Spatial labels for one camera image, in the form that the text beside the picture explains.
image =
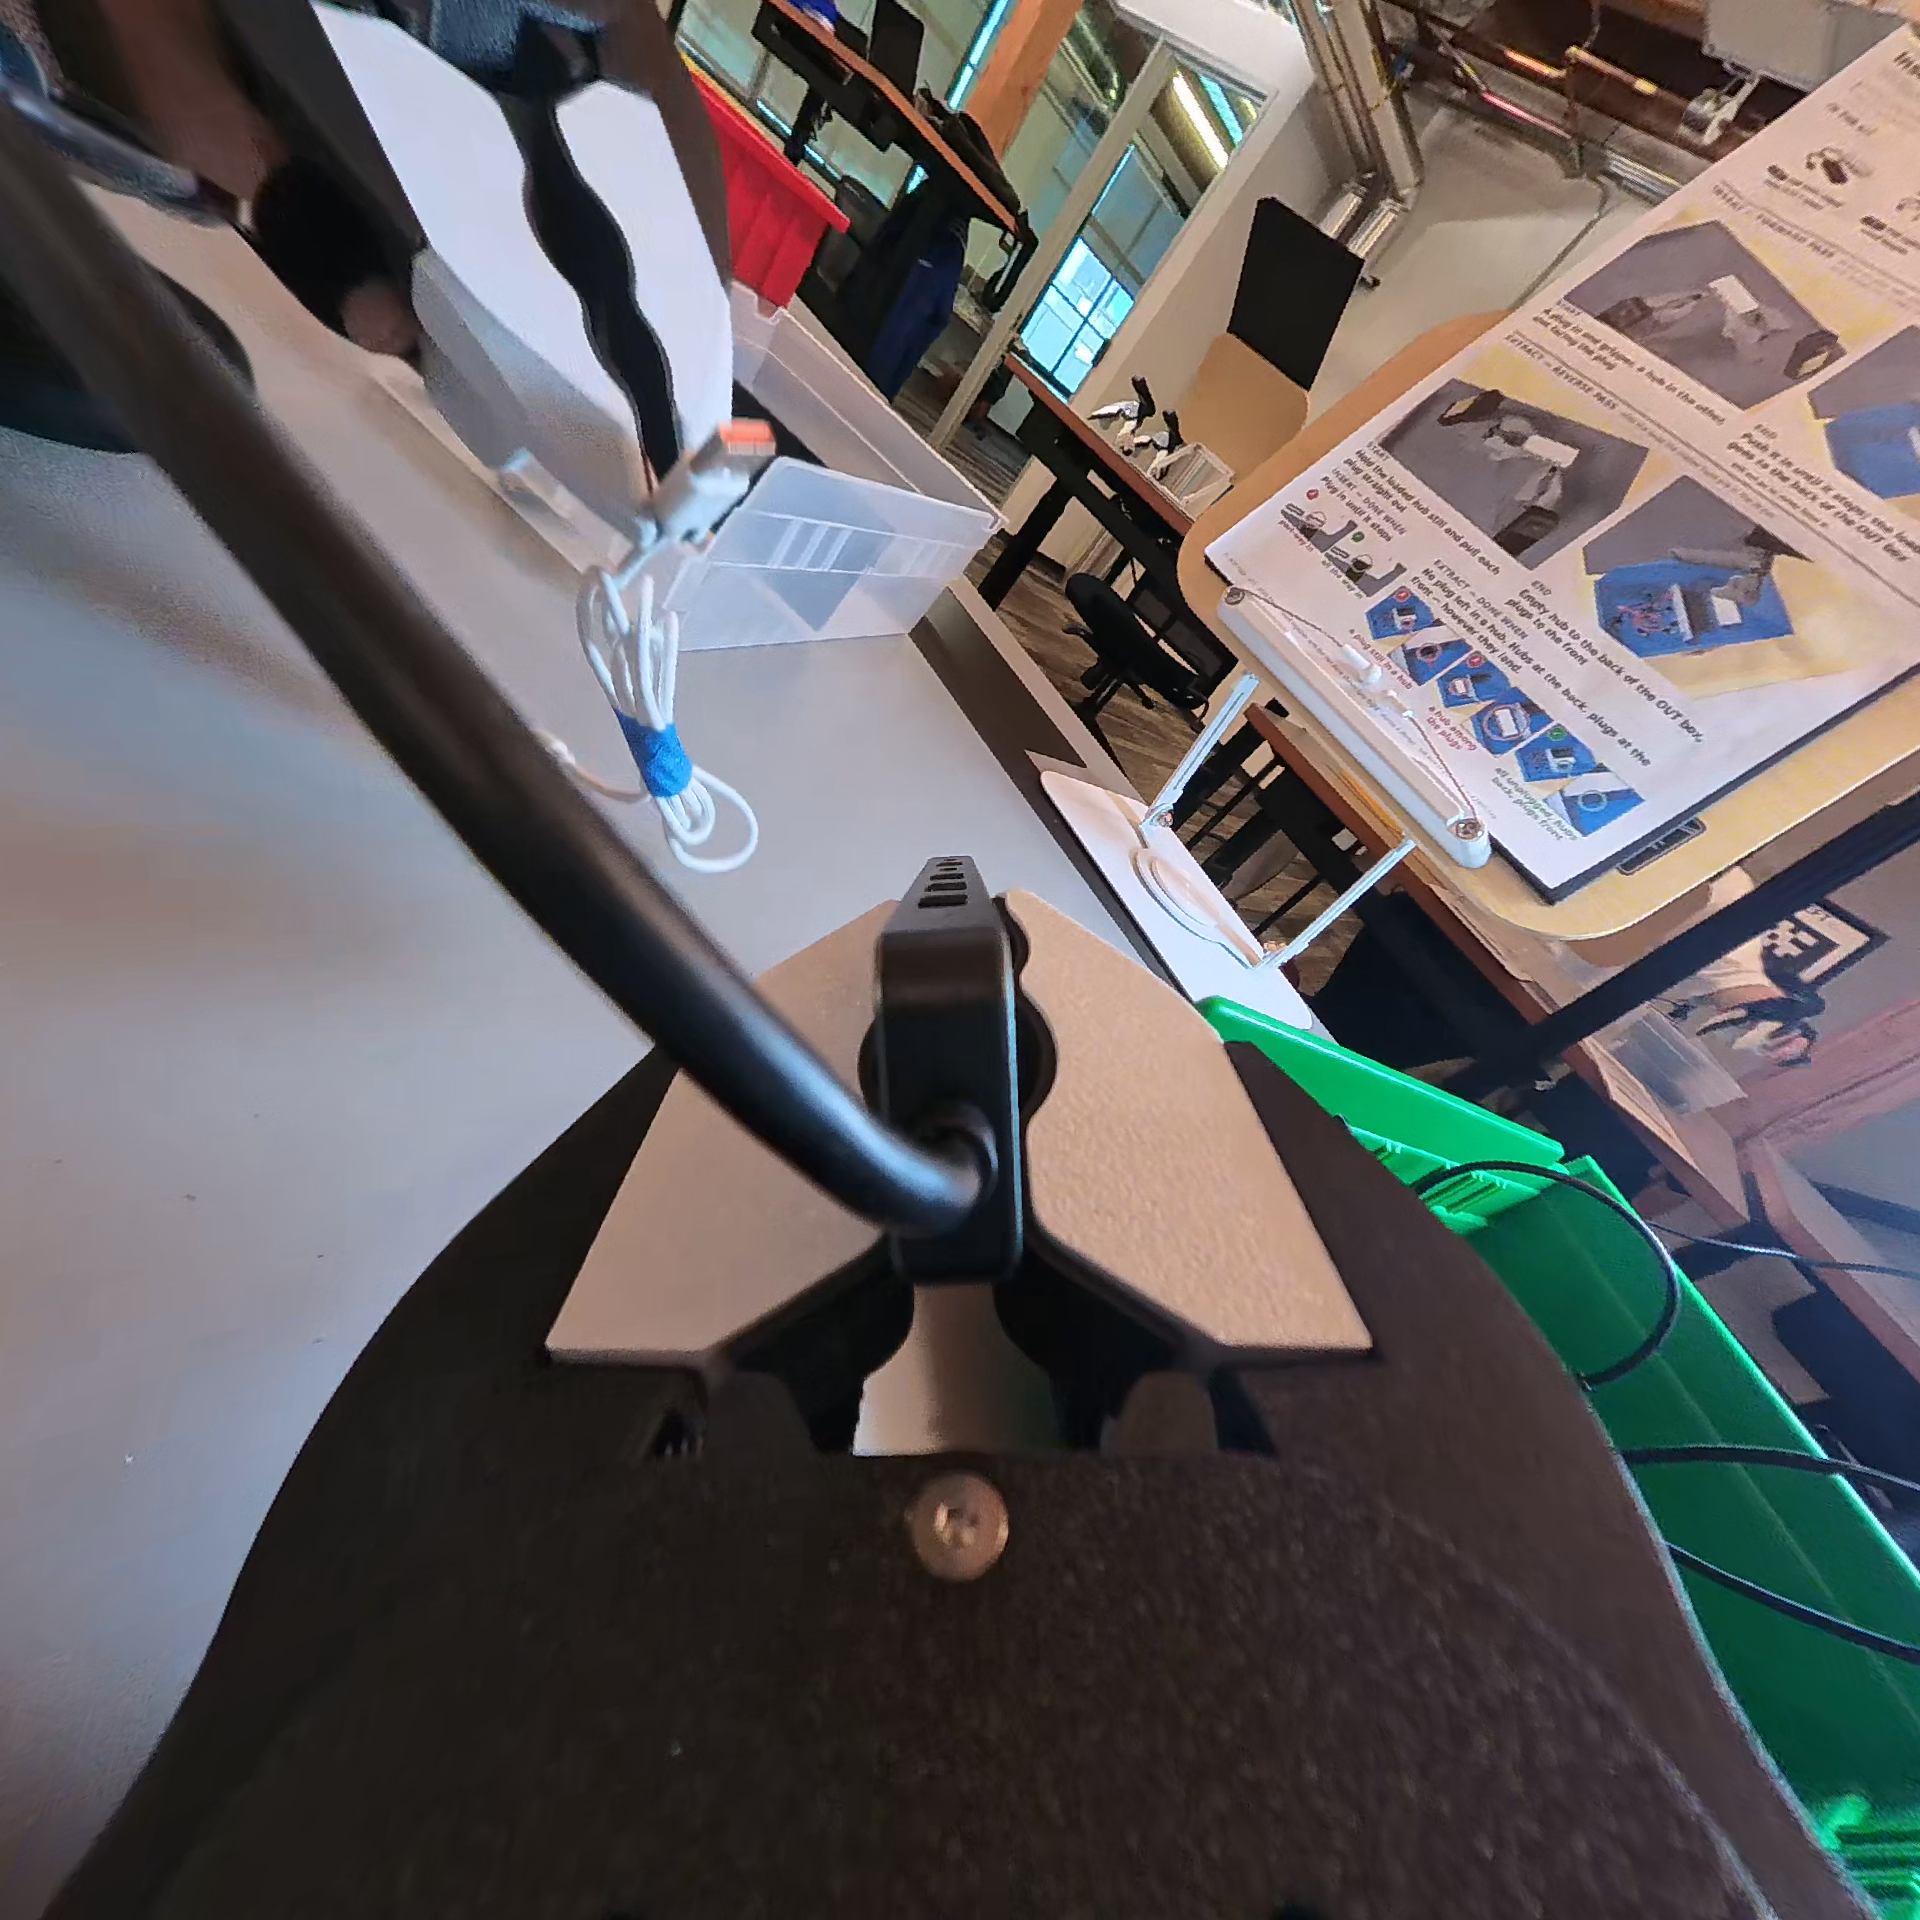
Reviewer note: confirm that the instruction sheet on stand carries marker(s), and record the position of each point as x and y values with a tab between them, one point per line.
1724	886

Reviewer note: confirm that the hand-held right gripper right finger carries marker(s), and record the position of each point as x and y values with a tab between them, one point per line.
1172	1170

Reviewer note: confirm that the wooden standing desk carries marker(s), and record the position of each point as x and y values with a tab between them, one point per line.
885	114

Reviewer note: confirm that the clear plastic bin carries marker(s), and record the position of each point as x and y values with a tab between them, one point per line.
840	555

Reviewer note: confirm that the black panel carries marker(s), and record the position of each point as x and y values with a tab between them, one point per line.
1300	292

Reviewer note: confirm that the red plastic bin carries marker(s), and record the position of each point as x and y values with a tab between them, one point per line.
764	210

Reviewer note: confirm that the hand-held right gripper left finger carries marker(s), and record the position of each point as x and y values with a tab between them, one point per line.
676	1275

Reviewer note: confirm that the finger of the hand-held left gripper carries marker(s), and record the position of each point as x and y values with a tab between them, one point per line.
452	182
676	224

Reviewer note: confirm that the person's left hand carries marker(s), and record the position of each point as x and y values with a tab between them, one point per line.
181	89

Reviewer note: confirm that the printed tag sign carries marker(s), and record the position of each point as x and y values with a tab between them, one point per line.
1822	953

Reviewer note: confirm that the green plastic bin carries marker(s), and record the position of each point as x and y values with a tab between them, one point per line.
1724	1425

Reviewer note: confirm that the wooden pillar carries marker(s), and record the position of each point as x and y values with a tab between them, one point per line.
1020	60

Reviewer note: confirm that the desk with black legs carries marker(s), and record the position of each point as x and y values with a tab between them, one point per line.
1103	450

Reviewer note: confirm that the black office chair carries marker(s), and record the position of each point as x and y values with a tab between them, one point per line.
1118	615

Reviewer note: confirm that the black wrist rest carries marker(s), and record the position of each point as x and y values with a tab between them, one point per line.
44	404

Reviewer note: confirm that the printed instruction sheet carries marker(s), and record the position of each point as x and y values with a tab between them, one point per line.
1651	450

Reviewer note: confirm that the dark blue jacket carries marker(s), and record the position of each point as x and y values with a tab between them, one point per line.
915	316

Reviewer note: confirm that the white document stand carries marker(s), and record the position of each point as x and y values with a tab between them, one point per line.
1110	840

